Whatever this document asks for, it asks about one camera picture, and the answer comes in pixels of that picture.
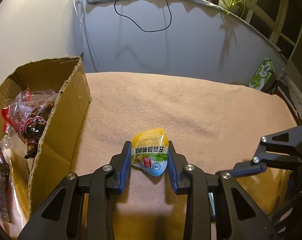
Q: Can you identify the yellow blue egg snack packet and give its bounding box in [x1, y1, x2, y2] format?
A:
[131, 128, 169, 177]

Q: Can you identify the red clear dates bag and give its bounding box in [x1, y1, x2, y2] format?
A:
[1, 88, 58, 159]

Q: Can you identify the tan table blanket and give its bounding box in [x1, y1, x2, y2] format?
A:
[71, 73, 296, 239]

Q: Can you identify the dark small snack packet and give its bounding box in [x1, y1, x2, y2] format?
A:
[0, 147, 11, 223]

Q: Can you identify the green snack bag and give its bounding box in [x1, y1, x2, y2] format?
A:
[247, 57, 275, 90]

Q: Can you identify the brown cardboard box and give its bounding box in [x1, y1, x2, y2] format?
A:
[0, 56, 91, 235]

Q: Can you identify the black cable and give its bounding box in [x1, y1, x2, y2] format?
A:
[113, 0, 173, 33]

